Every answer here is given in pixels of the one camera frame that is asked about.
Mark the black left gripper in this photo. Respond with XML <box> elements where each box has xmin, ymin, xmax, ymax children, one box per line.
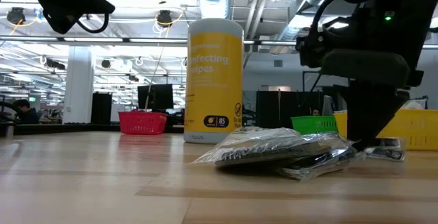
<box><xmin>36</xmin><ymin>0</ymin><xmax>116</xmax><ymax>35</ymax></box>

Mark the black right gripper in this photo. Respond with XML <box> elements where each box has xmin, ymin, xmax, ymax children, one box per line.
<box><xmin>296</xmin><ymin>0</ymin><xmax>438</xmax><ymax>151</ymax></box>

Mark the silver nail clipper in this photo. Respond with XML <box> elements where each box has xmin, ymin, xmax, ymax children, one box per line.
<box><xmin>363</xmin><ymin>147</ymin><xmax>407</xmax><ymax>162</ymax></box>

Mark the white vanity pack bag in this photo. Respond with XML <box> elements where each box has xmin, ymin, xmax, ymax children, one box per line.
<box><xmin>400</xmin><ymin>100</ymin><xmax>424</xmax><ymax>111</ymax></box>

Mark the black item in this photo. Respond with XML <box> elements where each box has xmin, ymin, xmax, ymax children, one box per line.
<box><xmin>191</xmin><ymin>127</ymin><xmax>366</xmax><ymax>183</ymax></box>

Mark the yellow plastic basket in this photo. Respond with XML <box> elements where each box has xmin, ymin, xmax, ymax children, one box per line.
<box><xmin>333</xmin><ymin>109</ymin><xmax>438</xmax><ymax>151</ymax></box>

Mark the green plastic basket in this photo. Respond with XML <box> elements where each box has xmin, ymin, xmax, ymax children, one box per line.
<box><xmin>290</xmin><ymin>115</ymin><xmax>338</xmax><ymax>135</ymax></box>

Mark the white pillar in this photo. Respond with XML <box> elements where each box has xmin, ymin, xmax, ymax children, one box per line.
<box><xmin>62</xmin><ymin>45</ymin><xmax>96</xmax><ymax>125</ymax></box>

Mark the black partition panel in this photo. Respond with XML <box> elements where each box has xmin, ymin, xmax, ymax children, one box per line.
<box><xmin>255</xmin><ymin>90</ymin><xmax>324</xmax><ymax>129</ymax></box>

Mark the black cabinet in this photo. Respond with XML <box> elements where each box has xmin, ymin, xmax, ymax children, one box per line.
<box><xmin>90</xmin><ymin>92</ymin><xmax>113</xmax><ymax>125</ymax></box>

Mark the black background monitor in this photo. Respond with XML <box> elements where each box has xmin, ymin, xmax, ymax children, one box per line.
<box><xmin>137</xmin><ymin>84</ymin><xmax>175</xmax><ymax>110</ymax></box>

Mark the red plastic basket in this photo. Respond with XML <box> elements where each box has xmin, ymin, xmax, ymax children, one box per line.
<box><xmin>118</xmin><ymin>111</ymin><xmax>168</xmax><ymax>136</ymax></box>

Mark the yellow disinfecting wipes canister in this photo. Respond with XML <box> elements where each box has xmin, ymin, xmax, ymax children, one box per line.
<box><xmin>183</xmin><ymin>18</ymin><xmax>244</xmax><ymax>145</ymax></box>

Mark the black ceiling cable reel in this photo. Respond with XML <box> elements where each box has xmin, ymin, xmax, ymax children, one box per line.
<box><xmin>156</xmin><ymin>10</ymin><xmax>174</xmax><ymax>28</ymax></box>
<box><xmin>5</xmin><ymin>7</ymin><xmax>27</xmax><ymax>25</ymax></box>

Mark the black aluminium table frame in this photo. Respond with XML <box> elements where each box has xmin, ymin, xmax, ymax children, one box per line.
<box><xmin>0</xmin><ymin>123</ymin><xmax>295</xmax><ymax>138</ymax></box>

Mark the silver slanted ceiling duct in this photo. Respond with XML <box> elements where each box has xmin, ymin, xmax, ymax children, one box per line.
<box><xmin>268</xmin><ymin>0</ymin><xmax>335</xmax><ymax>55</ymax></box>

